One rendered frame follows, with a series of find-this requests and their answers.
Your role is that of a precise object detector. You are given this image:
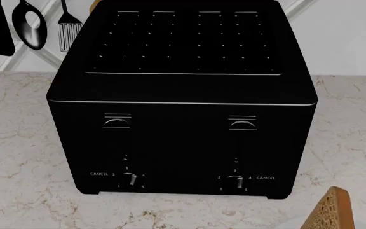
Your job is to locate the black hanging spoon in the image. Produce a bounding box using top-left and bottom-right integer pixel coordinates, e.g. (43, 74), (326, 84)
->
(11, 0), (48, 51)

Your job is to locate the black four-slot toaster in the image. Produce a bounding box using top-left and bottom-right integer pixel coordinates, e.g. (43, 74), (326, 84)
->
(46, 0), (318, 200)

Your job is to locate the black toaster lever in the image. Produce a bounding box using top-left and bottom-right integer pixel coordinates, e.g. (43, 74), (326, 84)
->
(227, 115), (258, 132)
(102, 113), (132, 129)

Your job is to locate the black slotted spatula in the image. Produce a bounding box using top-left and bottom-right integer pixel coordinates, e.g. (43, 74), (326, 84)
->
(57, 0), (83, 53)

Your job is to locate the black toaster dial knob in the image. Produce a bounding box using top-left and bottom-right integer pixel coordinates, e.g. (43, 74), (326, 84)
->
(226, 175), (245, 190)
(121, 172), (139, 187)

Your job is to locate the brown toasted bread slice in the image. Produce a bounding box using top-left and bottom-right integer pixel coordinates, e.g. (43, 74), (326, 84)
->
(299, 186), (355, 229)

